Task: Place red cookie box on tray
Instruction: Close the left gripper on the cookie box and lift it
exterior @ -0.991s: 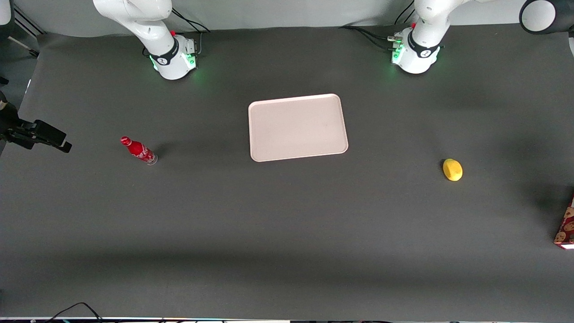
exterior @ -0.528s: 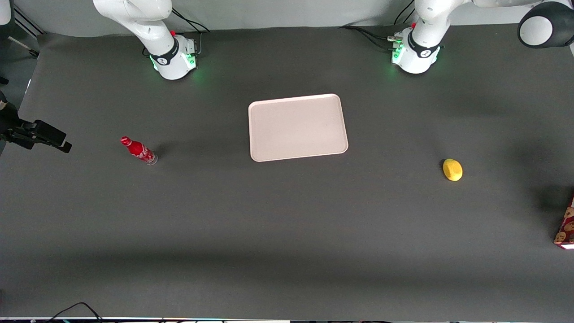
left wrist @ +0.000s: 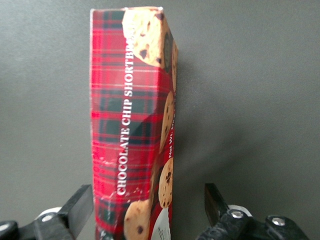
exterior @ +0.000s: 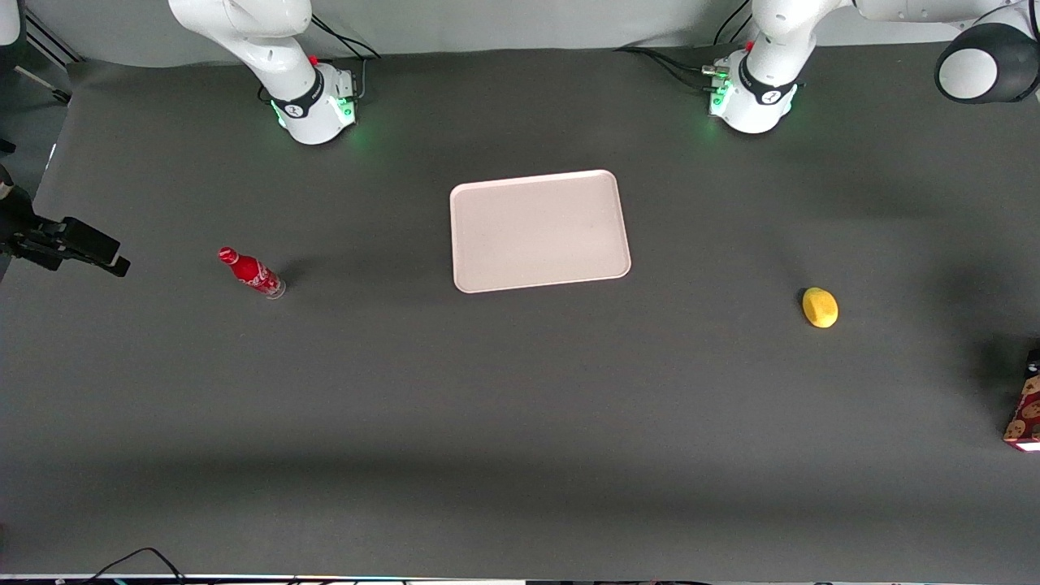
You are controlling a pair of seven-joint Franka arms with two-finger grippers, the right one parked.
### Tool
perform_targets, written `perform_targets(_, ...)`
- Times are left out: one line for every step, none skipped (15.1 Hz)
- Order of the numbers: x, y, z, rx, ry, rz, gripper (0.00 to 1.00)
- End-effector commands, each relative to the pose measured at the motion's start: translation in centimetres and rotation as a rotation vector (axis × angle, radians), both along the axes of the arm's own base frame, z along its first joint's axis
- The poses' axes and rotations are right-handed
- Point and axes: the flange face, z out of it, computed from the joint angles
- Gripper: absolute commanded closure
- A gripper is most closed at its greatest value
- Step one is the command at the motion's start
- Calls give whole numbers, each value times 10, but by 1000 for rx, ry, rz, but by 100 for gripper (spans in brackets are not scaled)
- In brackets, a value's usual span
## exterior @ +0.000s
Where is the yellow lemon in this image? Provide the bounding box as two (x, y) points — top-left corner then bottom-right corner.
(801, 286), (840, 330)

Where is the red cola bottle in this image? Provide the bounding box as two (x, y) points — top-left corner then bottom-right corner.
(217, 246), (288, 301)

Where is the right arm dark gripper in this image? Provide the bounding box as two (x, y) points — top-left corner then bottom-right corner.
(0, 165), (132, 279)

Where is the thin black table edge cable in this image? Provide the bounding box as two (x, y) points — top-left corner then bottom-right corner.
(80, 546), (189, 585)

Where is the black arm base cable bundle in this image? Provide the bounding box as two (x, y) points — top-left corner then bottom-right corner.
(612, 4), (761, 95)
(258, 13), (383, 105)

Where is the red tartan cookie box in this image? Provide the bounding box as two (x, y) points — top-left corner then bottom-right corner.
(1003, 370), (1040, 453)

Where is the pale pink plastic tray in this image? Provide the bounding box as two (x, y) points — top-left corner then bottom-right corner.
(449, 169), (632, 294)

